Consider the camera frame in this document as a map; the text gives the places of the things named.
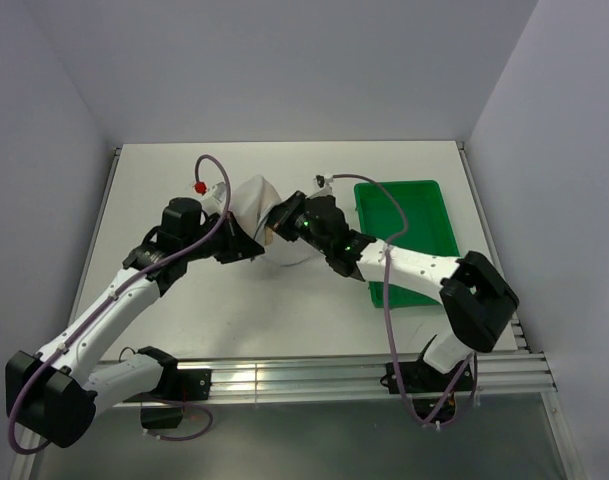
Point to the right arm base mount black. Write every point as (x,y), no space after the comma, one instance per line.
(419,378)

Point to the beige bra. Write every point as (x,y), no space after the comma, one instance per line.
(268,236)

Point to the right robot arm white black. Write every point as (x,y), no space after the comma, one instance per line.
(477,300)

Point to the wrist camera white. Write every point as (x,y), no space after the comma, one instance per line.
(322,185)
(212,198)

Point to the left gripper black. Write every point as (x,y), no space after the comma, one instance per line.
(238,245)

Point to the white mesh laundry bag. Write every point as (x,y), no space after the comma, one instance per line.
(250,204)

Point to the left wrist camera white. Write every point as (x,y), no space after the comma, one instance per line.
(212,198)

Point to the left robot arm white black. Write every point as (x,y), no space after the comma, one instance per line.
(58,391)

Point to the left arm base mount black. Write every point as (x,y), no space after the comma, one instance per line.
(184,385)

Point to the aluminium mounting rail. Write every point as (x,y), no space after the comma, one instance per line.
(355,378)

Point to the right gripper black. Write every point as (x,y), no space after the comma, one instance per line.
(279,218)

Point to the green plastic tray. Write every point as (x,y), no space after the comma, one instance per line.
(382,210)

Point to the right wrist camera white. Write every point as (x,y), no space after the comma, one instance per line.
(322,185)

